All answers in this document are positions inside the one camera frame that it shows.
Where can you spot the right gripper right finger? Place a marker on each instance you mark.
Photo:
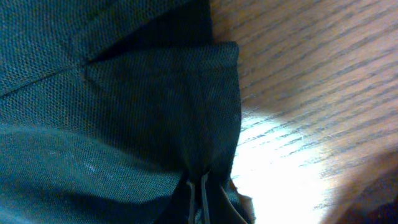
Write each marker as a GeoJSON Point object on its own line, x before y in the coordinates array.
{"type": "Point", "coordinates": [205, 206]}

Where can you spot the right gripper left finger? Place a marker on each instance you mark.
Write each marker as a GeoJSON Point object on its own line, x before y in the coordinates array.
{"type": "Point", "coordinates": [191, 218]}

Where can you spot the black t-shirt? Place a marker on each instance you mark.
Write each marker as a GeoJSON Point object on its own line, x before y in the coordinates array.
{"type": "Point", "coordinates": [109, 107]}

